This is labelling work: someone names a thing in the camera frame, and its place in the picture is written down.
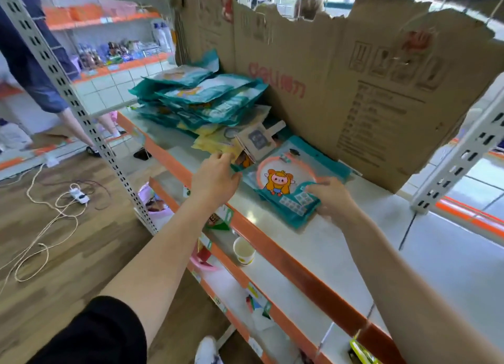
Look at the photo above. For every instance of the person's black sleeve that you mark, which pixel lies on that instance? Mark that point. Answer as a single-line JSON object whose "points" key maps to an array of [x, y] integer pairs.
{"points": [[94, 332]]}

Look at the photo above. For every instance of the pile of yellow packets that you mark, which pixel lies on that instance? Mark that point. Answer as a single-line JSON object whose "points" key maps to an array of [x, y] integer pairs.
{"points": [[214, 141]]}

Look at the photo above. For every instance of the person's white shoe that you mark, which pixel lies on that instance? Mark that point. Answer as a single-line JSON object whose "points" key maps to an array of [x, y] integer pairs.
{"points": [[206, 352]]}

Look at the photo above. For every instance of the white perforated rack upright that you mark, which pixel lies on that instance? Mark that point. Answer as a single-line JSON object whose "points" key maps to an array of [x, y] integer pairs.
{"points": [[74, 100], [460, 159]]}

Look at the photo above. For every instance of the person's left hand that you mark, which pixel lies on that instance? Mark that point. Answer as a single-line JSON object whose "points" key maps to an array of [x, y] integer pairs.
{"points": [[212, 180]]}

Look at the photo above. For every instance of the person's left forearm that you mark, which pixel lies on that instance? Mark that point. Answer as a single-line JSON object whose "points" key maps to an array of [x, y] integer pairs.
{"points": [[169, 249]]}

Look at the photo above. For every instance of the torn brown cardboard sheet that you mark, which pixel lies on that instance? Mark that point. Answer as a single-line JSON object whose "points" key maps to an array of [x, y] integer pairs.
{"points": [[315, 68]]}

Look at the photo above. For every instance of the orange white background rack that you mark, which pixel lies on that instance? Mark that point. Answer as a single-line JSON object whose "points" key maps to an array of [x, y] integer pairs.
{"points": [[468, 216]]}

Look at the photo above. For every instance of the person's left thumb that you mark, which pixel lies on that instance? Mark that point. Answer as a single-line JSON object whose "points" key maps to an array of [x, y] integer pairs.
{"points": [[223, 157]]}

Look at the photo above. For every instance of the brown card packet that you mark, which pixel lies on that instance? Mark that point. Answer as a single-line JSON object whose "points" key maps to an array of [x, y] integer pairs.
{"points": [[256, 141]]}

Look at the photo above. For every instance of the orange background goods shelf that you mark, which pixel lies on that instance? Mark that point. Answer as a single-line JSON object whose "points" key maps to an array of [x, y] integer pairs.
{"points": [[118, 52]]}

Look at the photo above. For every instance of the teal cartoon snack packet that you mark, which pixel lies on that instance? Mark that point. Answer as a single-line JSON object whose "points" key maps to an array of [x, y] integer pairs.
{"points": [[283, 178]]}

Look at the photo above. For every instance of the yellow green packet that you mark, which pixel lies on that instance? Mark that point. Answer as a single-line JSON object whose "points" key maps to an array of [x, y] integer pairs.
{"points": [[364, 354]]}

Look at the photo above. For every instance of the small green box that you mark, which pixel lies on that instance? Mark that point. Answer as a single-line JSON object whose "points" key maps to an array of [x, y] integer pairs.
{"points": [[221, 218]]}

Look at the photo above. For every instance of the white plastic bottles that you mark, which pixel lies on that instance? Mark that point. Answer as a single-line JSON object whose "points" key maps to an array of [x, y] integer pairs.
{"points": [[162, 37]]}

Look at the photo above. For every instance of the white paper cup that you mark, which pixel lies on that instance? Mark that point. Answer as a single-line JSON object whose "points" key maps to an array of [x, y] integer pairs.
{"points": [[244, 251]]}

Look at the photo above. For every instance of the pink plastic basket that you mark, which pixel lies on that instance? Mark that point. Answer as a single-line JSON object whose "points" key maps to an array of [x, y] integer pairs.
{"points": [[155, 210]]}

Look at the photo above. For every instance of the pile of teal packets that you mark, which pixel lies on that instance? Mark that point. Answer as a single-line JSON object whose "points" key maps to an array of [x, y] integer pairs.
{"points": [[200, 94]]}

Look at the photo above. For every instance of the person's right thumb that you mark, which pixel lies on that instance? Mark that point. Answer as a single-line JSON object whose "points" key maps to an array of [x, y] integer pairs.
{"points": [[317, 186]]}

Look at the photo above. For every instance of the orange-edged white shelf board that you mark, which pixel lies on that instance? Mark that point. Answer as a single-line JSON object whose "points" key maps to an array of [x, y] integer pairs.
{"points": [[275, 285], [230, 295], [307, 277]]}

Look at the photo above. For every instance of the small colourful box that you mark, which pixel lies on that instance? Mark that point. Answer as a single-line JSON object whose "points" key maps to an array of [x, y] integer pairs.
{"points": [[258, 302]]}

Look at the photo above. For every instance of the person's right forearm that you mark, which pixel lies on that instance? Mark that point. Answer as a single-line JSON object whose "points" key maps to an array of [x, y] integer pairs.
{"points": [[401, 289]]}

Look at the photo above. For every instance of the white power strip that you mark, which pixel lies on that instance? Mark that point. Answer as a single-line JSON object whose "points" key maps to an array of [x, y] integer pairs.
{"points": [[80, 196]]}

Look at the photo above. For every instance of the person's right hand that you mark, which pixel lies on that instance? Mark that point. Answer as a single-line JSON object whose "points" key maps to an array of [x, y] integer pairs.
{"points": [[334, 202]]}

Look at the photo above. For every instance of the pink plastic item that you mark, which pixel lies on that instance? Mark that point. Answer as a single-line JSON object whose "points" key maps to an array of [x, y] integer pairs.
{"points": [[202, 259]]}

